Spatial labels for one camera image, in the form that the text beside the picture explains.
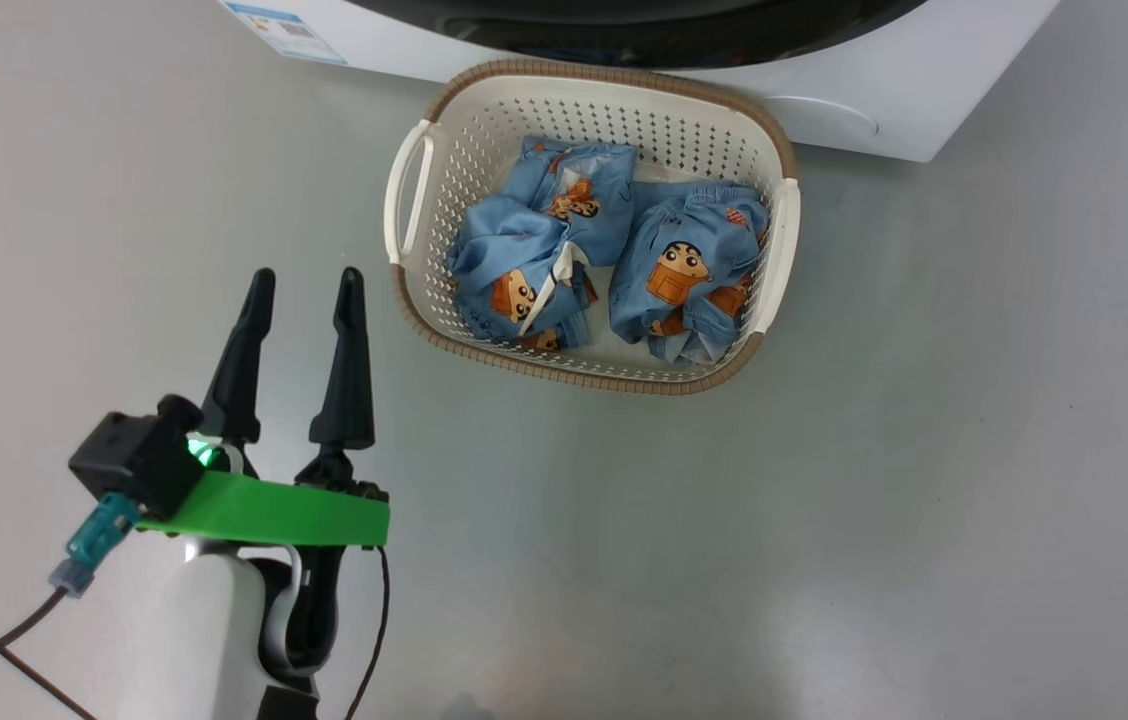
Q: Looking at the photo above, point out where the round white filter cover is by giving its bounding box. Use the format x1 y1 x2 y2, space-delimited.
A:
759 95 881 152

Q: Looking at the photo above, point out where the blue energy label sticker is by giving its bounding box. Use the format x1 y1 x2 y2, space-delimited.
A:
221 0 349 67

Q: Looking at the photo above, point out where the cream laundry basket brown rim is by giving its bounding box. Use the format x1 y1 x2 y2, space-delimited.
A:
383 57 803 397

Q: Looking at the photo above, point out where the thin black left gripper cable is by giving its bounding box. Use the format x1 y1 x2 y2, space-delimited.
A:
344 545 393 720

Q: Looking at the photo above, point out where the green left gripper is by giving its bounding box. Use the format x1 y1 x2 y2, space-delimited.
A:
136 267 392 549

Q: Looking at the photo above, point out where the teal left camera connector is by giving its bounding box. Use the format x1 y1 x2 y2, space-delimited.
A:
49 493 141 599

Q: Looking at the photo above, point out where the thin black loose cable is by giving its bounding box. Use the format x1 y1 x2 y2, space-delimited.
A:
0 598 101 720

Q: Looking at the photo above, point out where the dark round washing machine door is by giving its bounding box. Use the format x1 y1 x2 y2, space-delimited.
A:
344 0 930 71

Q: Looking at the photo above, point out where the white washing machine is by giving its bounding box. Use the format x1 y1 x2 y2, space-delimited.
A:
219 0 1063 164

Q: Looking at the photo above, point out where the blue cartoon print garment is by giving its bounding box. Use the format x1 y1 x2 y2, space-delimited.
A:
608 180 772 365

